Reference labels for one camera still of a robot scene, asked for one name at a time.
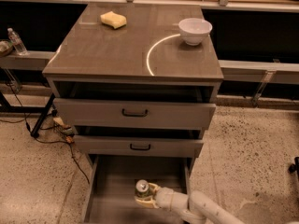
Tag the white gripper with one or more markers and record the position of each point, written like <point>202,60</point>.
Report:
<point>163,197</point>

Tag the green soda can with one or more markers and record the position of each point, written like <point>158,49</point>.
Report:
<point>142,189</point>

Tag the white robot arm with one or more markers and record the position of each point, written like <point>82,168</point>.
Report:
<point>195,208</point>

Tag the bottom grey open drawer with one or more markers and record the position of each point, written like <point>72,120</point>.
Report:
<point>111,196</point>

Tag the middle grey drawer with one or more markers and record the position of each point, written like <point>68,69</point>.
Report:
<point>138,146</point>

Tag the top grey drawer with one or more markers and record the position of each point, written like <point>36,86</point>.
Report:
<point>133,114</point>

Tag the grey drawer cabinet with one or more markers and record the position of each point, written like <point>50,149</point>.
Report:
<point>148,49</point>

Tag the black table leg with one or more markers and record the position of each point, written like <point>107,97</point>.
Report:
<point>34,133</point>

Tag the black chair caster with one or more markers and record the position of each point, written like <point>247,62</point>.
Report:
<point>294,167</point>

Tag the white ceramic bowl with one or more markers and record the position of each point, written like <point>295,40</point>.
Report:
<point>194,30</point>

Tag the yellow sponge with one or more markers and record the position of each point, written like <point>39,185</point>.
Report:
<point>113,20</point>

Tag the clear plastic water bottle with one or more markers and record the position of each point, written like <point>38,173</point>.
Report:
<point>16,42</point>

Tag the small bowl on shelf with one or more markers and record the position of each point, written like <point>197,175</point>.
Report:
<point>5,48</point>

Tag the grey wall ledge rail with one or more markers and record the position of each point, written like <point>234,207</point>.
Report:
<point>282,73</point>

